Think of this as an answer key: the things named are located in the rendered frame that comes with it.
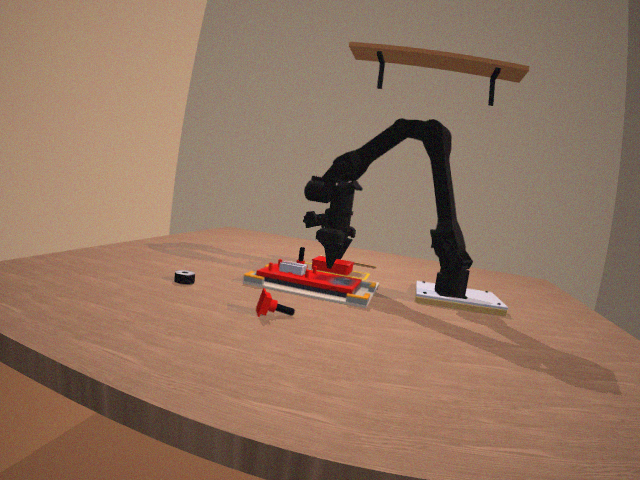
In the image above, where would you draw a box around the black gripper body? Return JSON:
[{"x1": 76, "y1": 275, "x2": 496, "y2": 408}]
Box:
[{"x1": 316, "y1": 204, "x2": 356, "y2": 244}]

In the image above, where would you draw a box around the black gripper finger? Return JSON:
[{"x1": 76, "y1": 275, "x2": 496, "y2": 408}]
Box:
[
  {"x1": 337, "y1": 238, "x2": 353, "y2": 259},
  {"x1": 318, "y1": 240, "x2": 344, "y2": 269}
]

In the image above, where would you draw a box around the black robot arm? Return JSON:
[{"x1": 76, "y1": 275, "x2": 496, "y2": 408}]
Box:
[{"x1": 304, "y1": 118, "x2": 473, "y2": 299}]

